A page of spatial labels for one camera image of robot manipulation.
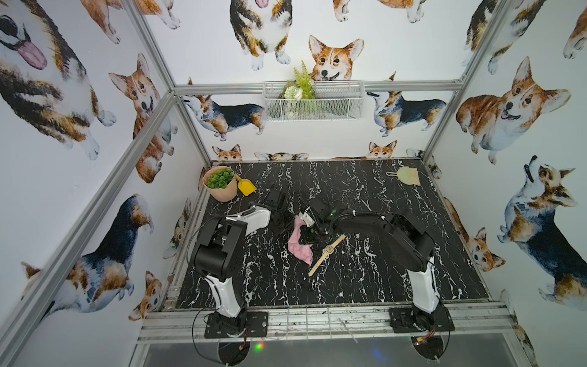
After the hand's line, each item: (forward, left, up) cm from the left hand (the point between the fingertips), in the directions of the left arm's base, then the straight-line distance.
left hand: (297, 222), depth 97 cm
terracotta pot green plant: (+13, +32, +12) cm, 36 cm away
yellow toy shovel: (+20, +25, 0) cm, 32 cm away
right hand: (-10, -1, +2) cm, 10 cm away
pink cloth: (-13, -2, +2) cm, 13 cm away
